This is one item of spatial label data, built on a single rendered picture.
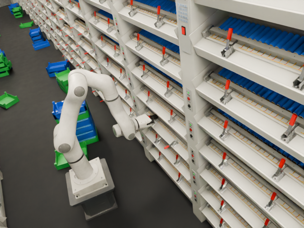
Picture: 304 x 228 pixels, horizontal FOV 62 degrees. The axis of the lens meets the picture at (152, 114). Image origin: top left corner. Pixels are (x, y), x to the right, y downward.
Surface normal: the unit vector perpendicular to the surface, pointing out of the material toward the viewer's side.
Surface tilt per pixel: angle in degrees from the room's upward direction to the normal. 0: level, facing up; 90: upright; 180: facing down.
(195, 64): 90
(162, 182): 0
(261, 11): 111
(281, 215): 21
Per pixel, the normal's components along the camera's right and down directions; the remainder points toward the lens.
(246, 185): -0.44, -0.57
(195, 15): 0.51, 0.47
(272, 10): -0.74, 0.67
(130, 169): -0.14, -0.78
